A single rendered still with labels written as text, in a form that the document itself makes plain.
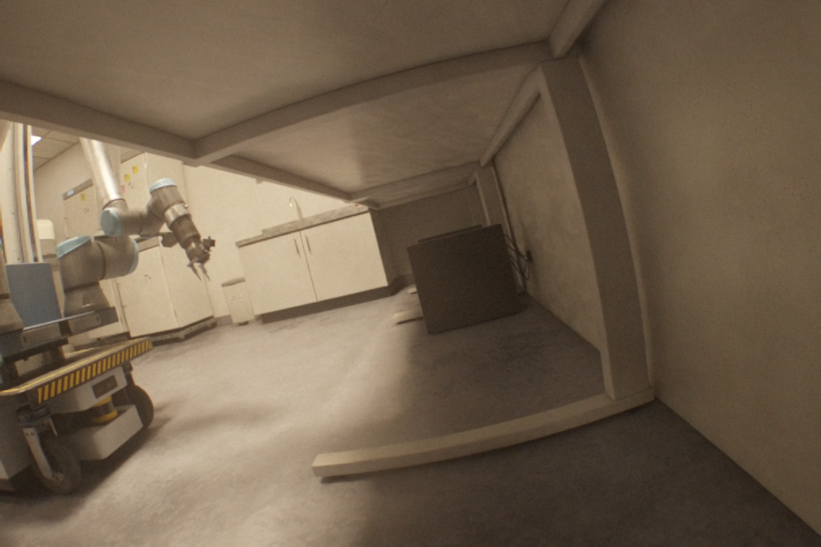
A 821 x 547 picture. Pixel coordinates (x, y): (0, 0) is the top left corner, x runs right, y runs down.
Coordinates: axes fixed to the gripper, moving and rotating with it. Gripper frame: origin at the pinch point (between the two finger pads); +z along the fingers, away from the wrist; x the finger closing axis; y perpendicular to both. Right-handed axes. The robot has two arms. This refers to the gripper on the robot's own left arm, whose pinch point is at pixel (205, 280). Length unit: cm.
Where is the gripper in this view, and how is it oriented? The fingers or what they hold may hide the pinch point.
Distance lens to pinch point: 130.5
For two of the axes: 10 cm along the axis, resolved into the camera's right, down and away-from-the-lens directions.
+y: 7.9, -6.1, -0.1
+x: 0.8, 0.9, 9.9
